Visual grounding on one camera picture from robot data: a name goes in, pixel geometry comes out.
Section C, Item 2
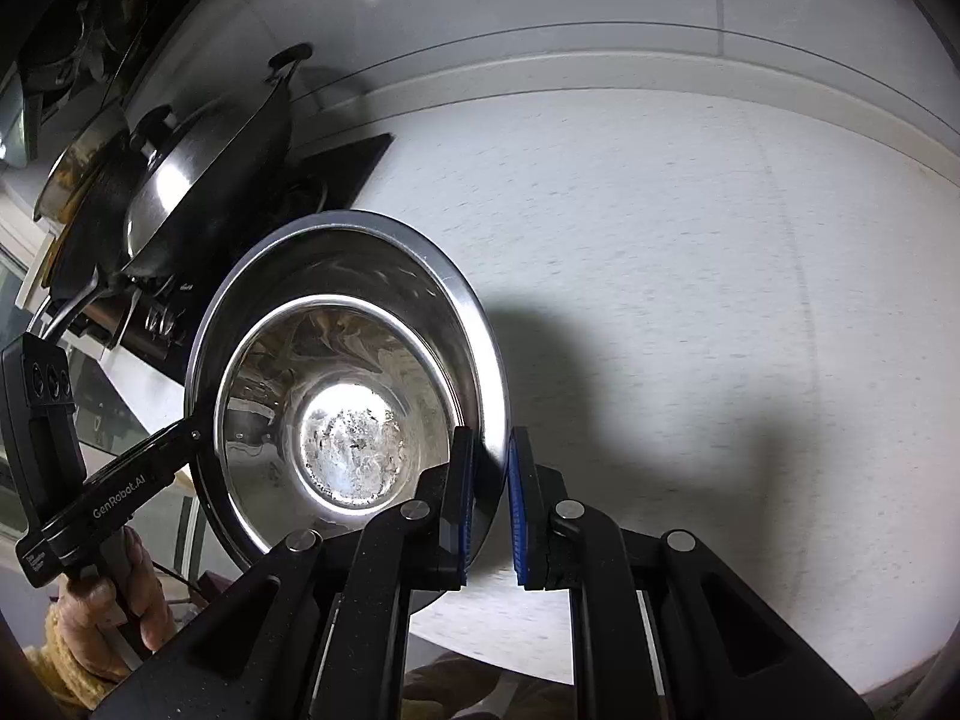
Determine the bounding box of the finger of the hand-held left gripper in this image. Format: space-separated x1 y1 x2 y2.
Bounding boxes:
79 418 211 494

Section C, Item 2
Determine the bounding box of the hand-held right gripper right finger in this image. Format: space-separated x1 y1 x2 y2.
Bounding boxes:
507 426 875 720

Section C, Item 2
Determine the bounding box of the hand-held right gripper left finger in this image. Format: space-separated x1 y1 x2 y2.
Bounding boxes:
90 426 478 720

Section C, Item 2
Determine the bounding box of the small steel bowl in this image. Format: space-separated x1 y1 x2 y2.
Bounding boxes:
214 295 460 533

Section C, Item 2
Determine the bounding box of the large steel bowl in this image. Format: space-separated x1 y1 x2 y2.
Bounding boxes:
182 210 512 601

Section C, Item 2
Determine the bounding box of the person's left forearm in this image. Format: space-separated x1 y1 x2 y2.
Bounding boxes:
22 604 125 713

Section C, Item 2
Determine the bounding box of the person's left hand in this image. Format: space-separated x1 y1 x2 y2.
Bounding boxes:
54 525 177 682

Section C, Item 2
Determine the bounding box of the brown cloth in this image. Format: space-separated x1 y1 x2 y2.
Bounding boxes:
403 651 578 720

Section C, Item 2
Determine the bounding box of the black frying pan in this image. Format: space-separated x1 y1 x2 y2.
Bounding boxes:
30 131 155 338

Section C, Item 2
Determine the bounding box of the steel wok lid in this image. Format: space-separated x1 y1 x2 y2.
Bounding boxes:
124 94 290 260

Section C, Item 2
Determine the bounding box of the steel pot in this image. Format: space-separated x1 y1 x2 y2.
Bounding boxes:
34 101 132 222

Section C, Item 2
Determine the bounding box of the black wok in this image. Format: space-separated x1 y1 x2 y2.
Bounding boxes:
120 45 314 293

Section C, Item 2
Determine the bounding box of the black stove top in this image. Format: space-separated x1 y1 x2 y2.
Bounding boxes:
112 133 395 365

